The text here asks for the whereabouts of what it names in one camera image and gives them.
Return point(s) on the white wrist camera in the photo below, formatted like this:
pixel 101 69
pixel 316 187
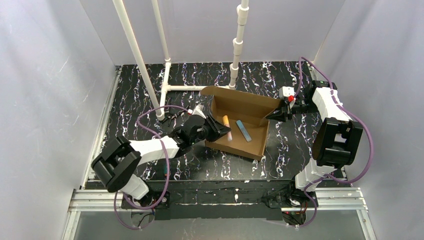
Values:
pixel 197 110
pixel 287 94

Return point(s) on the black front mounting rail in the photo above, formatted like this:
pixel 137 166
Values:
pixel 231 199

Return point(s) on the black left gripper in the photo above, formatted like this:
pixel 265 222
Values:
pixel 209 129

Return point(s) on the black grey pliers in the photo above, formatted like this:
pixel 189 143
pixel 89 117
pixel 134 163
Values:
pixel 170 117

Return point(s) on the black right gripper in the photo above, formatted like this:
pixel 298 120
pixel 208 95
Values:
pixel 288 110

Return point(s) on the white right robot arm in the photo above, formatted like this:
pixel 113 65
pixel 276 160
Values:
pixel 337 140

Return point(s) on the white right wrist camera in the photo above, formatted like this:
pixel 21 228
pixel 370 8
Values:
pixel 287 94

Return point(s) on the light blue marker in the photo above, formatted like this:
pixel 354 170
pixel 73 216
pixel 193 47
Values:
pixel 243 131

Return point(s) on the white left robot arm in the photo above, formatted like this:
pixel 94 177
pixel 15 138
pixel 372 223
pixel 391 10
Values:
pixel 116 164

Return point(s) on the brown cardboard box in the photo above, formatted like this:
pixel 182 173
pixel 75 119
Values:
pixel 251 109

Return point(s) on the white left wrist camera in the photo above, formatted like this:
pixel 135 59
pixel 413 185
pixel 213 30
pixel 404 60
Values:
pixel 197 110

